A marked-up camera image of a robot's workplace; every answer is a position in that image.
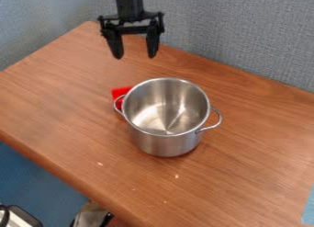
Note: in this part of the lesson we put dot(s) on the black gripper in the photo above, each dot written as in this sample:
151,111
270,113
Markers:
131,20

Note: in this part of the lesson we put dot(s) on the red plastic block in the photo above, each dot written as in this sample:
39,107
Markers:
117,94

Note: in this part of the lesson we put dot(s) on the stainless steel pot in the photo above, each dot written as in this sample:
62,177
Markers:
169,112

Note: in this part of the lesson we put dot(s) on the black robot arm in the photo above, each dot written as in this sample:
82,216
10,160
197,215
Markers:
133,20

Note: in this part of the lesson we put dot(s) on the grey black object under table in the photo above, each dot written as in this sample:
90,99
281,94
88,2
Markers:
91,216

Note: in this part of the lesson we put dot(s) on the white black device corner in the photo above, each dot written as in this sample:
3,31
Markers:
14,216

